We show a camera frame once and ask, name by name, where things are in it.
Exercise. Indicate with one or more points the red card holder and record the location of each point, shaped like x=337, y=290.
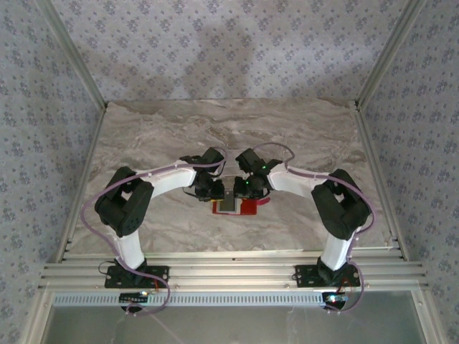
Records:
x=249, y=208

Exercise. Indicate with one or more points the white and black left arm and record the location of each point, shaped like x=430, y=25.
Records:
x=172, y=179

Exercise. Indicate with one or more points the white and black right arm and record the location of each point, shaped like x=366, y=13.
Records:
x=294, y=179

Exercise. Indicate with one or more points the wide aluminium base beam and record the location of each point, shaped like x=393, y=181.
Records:
x=233, y=276

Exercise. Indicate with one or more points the narrow aluminium rail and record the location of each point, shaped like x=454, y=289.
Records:
x=233, y=255

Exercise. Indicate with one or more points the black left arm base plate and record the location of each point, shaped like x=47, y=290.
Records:
x=157, y=276

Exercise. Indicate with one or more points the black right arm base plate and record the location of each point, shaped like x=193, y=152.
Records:
x=305, y=276

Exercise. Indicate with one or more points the aluminium side rail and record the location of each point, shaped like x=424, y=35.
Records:
x=374, y=161
x=84, y=179

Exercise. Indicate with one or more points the aluminium corner post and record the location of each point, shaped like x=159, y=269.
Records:
x=76, y=53
x=386, y=53

